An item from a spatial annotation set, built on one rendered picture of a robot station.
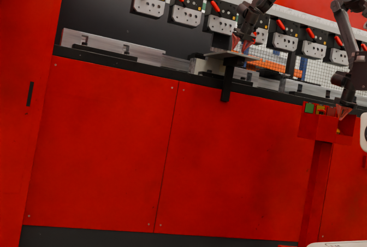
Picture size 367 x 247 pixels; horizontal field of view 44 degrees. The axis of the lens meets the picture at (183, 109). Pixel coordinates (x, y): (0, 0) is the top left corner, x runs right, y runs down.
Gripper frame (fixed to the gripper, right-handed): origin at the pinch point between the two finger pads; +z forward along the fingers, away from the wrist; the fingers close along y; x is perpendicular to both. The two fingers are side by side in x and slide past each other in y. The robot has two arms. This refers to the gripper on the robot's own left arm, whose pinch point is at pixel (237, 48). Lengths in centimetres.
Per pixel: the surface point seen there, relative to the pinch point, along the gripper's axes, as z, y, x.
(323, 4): -27, -57, -32
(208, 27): -1.3, 10.9, -18.3
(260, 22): -9.9, -18.3, -22.4
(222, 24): -4.5, 3.7, -18.9
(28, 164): 55, 88, 38
